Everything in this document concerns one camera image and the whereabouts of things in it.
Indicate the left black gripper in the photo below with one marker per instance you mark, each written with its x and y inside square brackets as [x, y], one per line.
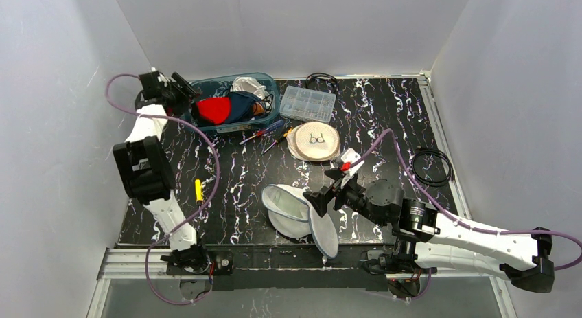
[173, 88]

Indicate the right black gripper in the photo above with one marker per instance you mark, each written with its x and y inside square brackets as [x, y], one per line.
[339, 194]

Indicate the red bra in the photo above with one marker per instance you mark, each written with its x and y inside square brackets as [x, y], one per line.
[213, 111]

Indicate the teal plastic bin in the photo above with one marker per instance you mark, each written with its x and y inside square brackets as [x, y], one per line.
[218, 86]

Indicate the dark blue lace bra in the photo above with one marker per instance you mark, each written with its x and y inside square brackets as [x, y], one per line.
[241, 105]

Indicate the orange black bra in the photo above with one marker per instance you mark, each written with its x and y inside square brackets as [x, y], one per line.
[258, 109]

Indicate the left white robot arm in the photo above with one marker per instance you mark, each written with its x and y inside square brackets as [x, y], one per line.
[145, 171]

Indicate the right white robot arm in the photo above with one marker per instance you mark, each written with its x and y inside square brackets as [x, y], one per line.
[427, 240]

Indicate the white cloth in bin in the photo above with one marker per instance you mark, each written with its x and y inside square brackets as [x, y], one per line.
[250, 85]

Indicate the yellow black screwdriver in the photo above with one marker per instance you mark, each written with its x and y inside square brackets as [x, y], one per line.
[281, 136]

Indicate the red blue screwdriver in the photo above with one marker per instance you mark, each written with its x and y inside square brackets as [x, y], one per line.
[274, 126]

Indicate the clear plastic screw box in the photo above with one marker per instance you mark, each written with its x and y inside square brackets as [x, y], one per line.
[307, 105]

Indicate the small yellow tool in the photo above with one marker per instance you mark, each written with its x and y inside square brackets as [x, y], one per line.
[198, 192]

